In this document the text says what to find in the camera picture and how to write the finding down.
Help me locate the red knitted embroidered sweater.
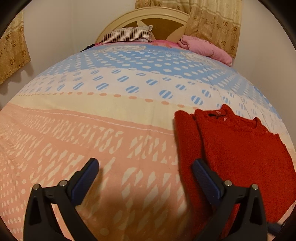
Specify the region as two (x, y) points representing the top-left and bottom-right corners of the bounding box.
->
(175, 104), (295, 235)

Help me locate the polka dot bed sheet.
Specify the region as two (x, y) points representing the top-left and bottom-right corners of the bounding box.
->
(1, 43), (295, 240)

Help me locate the beige side window curtain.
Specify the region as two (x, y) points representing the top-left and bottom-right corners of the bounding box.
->
(0, 10), (31, 84)

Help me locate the pink pillow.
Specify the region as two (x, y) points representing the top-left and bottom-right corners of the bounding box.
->
(178, 35), (232, 67)

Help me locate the dark object beside bed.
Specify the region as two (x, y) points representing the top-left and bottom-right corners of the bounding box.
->
(80, 44), (95, 52)

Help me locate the beige window curtain right panel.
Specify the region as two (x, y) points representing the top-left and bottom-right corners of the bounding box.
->
(135, 0), (243, 58)

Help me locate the cream wooden headboard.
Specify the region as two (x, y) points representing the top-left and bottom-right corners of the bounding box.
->
(95, 7), (189, 43)

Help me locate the striped pillow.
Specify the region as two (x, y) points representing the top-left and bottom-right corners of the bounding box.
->
(99, 25), (153, 44)

